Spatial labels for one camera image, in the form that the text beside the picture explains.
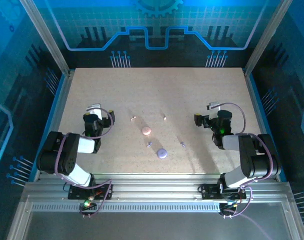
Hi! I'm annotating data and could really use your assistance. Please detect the purple earbud charging case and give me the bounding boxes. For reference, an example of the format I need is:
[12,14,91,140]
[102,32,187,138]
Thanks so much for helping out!
[156,148,169,160]

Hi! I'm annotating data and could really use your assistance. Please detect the blue table edge strip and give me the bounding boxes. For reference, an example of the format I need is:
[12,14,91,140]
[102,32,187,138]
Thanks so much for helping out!
[31,73,67,182]
[248,73,285,182]

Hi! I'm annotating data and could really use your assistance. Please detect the aluminium base beam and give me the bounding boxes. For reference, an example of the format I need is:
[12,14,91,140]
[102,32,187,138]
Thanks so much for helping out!
[23,173,291,201]

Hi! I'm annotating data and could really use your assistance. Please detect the grey metal panel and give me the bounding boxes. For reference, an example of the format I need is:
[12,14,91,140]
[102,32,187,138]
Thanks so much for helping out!
[6,194,304,240]

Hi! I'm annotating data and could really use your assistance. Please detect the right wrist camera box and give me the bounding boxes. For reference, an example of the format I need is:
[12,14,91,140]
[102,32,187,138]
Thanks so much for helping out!
[206,101,222,120]

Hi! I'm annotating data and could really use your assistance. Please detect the aluminium table side rail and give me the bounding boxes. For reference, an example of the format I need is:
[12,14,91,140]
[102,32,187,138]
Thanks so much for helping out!
[243,69,265,137]
[34,69,75,182]

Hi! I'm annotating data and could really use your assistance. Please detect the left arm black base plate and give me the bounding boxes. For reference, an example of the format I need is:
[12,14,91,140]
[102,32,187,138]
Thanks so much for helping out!
[67,183,114,201]

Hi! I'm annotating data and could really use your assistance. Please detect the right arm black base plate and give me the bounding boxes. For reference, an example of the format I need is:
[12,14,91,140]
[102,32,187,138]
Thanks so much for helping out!
[200,183,248,201]

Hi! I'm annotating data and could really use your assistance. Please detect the aluminium frame post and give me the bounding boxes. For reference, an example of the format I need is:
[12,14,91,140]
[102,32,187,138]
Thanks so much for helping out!
[18,0,73,76]
[243,0,293,76]

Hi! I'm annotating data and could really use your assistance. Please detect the slotted grey cable duct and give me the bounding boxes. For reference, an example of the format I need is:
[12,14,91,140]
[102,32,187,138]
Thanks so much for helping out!
[31,203,221,212]

